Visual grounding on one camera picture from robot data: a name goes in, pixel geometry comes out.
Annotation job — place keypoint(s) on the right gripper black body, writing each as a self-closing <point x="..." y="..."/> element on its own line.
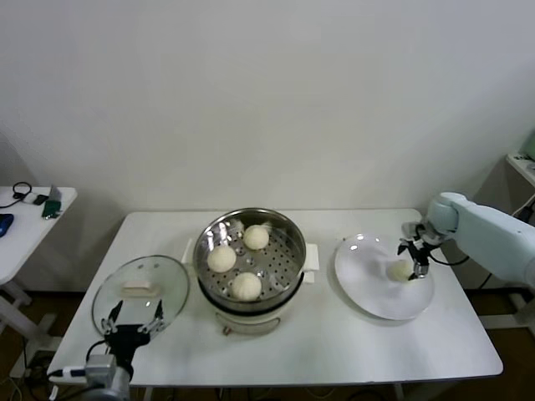
<point x="420" y="248"/>

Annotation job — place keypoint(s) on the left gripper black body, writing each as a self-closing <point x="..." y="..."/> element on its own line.
<point x="125" y="338"/>

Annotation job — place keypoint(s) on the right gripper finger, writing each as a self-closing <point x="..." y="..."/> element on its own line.
<point x="404" y="246"/>
<point x="420" y="270"/>

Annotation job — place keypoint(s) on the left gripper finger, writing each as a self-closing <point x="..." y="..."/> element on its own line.
<point x="113" y="319"/>
<point x="156" y="321"/>

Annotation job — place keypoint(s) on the white steamed baozi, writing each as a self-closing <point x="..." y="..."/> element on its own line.
<point x="246" y="286"/>
<point x="399" y="270"/>
<point x="256" y="237"/>
<point x="222" y="258"/>

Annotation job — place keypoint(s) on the glass pot lid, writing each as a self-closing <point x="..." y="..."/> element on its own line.
<point x="159" y="267"/>

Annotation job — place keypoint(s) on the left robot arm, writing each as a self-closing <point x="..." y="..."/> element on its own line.
<point x="108" y="384"/>

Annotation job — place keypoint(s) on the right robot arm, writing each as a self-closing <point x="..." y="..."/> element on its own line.
<point x="480" y="225"/>

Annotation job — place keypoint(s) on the stainless steel steamer basket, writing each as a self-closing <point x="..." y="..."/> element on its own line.
<point x="280" y="259"/>

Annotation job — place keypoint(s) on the white round plate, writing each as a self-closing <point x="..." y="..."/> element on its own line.
<point x="376" y="292"/>

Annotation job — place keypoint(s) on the white electric pot base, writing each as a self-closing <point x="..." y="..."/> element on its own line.
<point x="251" y="321"/>

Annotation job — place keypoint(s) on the white side table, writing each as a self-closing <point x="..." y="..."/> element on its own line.
<point x="29" y="250"/>

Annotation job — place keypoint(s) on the green object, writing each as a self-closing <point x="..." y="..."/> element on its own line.
<point x="52" y="209"/>

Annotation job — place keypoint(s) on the grey upright card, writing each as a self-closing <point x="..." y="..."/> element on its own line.
<point x="56" y="193"/>

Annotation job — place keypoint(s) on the small black device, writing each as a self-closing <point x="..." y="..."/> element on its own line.
<point x="40" y="199"/>

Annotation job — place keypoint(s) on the blue object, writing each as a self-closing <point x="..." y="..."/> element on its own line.
<point x="5" y="223"/>

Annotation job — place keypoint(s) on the pale green appliance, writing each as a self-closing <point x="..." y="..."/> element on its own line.
<point x="530" y="146"/>

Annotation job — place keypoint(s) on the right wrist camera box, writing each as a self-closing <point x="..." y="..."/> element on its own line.
<point x="410" y="228"/>

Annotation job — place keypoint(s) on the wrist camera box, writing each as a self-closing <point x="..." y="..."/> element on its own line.
<point x="100" y="367"/>
<point x="410" y="228"/>

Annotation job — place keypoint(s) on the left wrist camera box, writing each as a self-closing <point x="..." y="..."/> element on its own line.
<point x="100" y="367"/>

